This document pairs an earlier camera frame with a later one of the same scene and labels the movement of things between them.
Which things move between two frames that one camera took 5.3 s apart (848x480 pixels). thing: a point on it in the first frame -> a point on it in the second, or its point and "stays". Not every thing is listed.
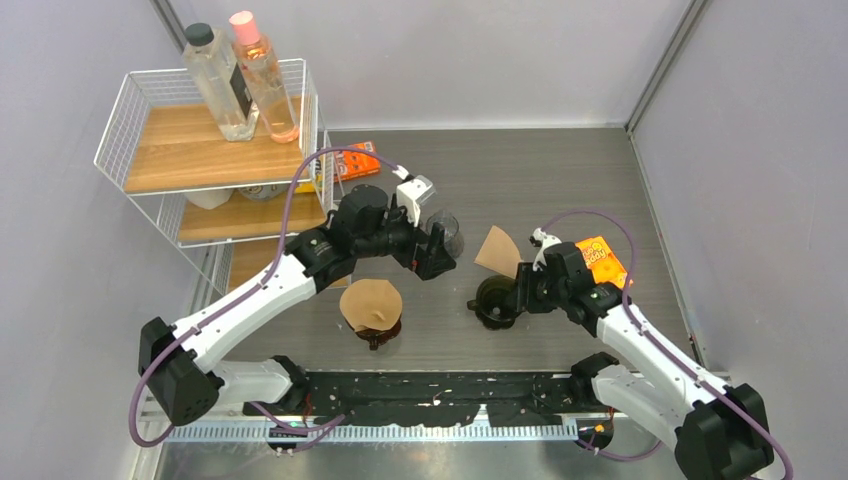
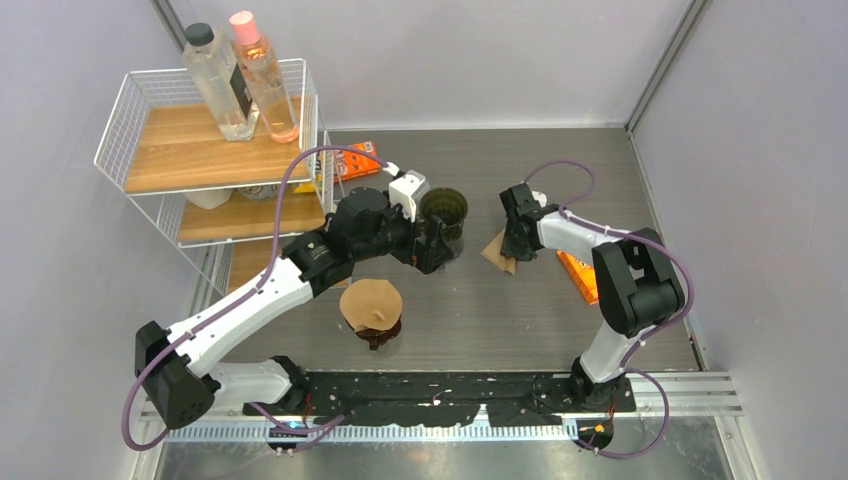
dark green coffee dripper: x=496 y=302 -> x=449 y=205
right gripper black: x=525 y=280 -> x=509 y=250
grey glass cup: x=452 y=237 stays
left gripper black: x=430 y=262 stays
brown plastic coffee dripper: x=376 y=337 stays
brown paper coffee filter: x=371 y=304 stays
